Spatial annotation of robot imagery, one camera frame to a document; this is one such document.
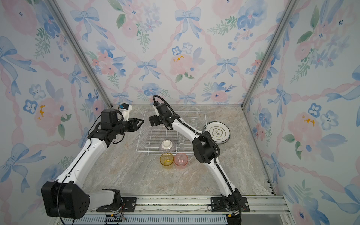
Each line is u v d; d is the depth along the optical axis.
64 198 0.39
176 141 0.97
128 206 0.74
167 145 0.88
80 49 0.86
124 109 0.69
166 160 0.89
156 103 0.85
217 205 0.73
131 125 0.69
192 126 0.66
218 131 1.01
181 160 0.90
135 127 0.71
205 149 0.61
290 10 0.69
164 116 0.78
